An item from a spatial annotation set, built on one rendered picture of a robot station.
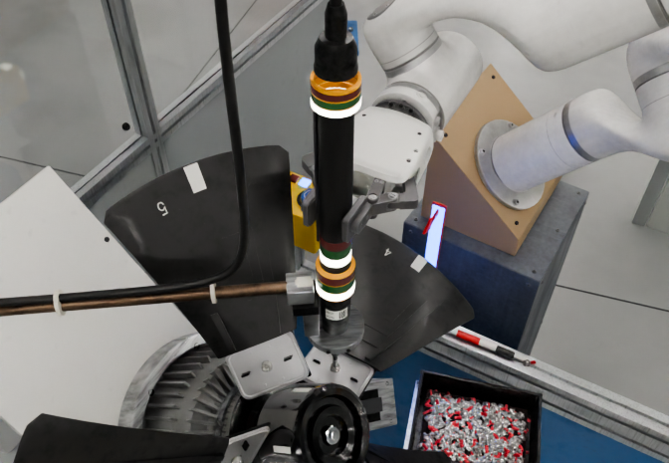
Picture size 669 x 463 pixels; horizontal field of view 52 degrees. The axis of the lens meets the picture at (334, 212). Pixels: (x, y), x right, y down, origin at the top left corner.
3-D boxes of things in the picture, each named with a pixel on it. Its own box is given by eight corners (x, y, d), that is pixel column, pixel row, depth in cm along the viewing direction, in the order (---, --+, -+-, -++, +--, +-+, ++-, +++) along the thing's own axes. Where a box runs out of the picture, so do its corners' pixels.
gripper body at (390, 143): (440, 161, 81) (399, 223, 74) (362, 134, 84) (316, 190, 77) (448, 110, 75) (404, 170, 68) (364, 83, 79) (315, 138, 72)
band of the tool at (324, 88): (313, 122, 58) (312, 94, 56) (309, 92, 61) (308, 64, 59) (363, 118, 59) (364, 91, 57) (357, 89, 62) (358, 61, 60)
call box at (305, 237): (246, 230, 138) (241, 192, 131) (273, 199, 144) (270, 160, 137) (315, 260, 133) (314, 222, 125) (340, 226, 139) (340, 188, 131)
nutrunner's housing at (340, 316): (321, 355, 84) (313, 18, 52) (318, 330, 87) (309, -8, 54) (352, 353, 85) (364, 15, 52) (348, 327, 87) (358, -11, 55)
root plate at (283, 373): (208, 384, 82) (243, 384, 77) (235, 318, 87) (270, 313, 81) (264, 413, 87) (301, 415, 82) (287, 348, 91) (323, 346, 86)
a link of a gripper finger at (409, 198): (440, 197, 72) (395, 217, 70) (397, 155, 77) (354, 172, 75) (441, 189, 71) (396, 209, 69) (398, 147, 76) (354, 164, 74)
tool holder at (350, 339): (292, 358, 81) (288, 309, 74) (288, 310, 86) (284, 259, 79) (367, 352, 82) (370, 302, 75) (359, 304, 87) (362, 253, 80)
